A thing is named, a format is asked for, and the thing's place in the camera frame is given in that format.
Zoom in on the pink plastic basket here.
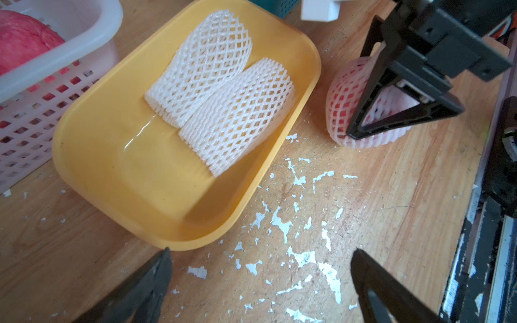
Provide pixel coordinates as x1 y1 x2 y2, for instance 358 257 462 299
1 1 123 192

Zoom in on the white foam net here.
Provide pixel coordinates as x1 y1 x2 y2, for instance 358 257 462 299
179 58 296 177

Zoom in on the yellow plastic tray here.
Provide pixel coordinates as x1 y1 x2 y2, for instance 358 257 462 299
52 1 321 251

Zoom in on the teal plastic basket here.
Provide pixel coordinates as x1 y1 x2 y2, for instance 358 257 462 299
250 0 300 19

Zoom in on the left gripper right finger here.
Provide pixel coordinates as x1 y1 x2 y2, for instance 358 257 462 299
351 249 443 322

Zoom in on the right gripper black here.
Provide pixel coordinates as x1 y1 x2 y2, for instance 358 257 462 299
347 1 513 140

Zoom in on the netted apple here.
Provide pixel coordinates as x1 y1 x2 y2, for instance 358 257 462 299
1 10 65 75
325 57 417 149

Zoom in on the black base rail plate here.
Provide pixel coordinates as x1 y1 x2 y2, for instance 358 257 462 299
439 96 516 322

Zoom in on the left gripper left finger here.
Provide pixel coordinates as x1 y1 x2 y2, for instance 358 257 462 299
75 248 172 322

